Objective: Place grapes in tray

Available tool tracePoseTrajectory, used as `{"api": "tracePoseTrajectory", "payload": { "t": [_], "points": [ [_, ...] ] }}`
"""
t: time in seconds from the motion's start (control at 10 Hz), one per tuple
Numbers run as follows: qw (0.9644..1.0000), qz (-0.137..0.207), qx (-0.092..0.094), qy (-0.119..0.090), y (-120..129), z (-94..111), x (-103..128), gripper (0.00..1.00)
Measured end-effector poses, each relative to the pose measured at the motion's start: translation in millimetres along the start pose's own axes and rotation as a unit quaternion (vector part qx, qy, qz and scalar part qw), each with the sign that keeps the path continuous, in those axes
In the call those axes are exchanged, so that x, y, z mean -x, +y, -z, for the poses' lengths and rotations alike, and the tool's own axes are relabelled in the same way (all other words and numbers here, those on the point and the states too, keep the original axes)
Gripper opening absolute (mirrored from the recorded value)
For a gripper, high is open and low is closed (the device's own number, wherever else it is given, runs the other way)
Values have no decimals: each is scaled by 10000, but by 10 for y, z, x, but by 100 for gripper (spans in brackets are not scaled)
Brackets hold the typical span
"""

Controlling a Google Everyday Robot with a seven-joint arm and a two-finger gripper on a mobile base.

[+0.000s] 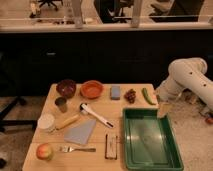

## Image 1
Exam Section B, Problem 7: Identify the dark red grape bunch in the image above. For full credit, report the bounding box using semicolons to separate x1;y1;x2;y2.
124;89;136;103

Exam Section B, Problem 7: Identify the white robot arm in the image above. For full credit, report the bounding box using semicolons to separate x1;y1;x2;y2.
155;57;213;118

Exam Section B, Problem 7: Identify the green plastic tray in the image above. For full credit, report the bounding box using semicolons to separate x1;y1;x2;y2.
123;108;184;171

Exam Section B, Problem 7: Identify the blue sponge block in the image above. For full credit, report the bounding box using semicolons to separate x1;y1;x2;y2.
110;85;120;100

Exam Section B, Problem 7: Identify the black rectangular case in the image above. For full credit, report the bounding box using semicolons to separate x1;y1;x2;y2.
105;134;117;160

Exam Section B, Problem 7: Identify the orange clay bowl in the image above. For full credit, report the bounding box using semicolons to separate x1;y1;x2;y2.
80;80;103;99

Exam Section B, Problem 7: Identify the grey blue folded cloth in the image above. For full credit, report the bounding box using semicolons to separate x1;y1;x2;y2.
64;119;96;145

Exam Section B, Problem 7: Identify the dark brown bowl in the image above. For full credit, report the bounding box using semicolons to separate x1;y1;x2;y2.
56;79;76;99

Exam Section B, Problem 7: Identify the small metal cup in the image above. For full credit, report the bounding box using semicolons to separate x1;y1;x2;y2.
55;97;67;113

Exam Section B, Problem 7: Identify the silver fork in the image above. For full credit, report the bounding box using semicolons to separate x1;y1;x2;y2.
59;146;96;153

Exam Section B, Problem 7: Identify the white round cup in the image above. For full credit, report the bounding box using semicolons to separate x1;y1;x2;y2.
38;114;55;132

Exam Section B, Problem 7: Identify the red yellow apple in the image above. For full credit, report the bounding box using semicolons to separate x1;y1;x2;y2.
36;143;53;161

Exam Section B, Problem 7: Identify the black office chair base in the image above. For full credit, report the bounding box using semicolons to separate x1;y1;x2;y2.
0;96;37;132

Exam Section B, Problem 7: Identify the white handled peeler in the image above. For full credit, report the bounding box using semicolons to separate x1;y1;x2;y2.
80;103;114;128

